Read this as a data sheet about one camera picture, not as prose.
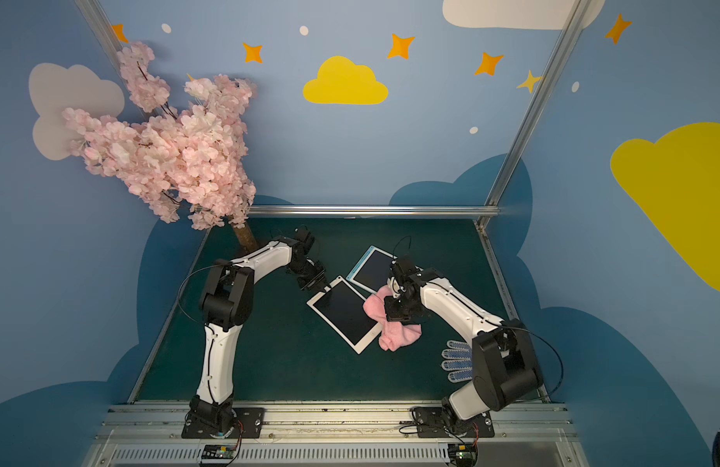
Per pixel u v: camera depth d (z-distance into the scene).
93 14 0.68
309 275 0.90
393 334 0.82
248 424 0.74
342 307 1.02
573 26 0.71
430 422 0.75
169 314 1.00
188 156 0.59
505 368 0.44
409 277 0.64
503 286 1.08
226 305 0.59
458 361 0.86
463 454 0.73
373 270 1.10
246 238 1.01
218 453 0.72
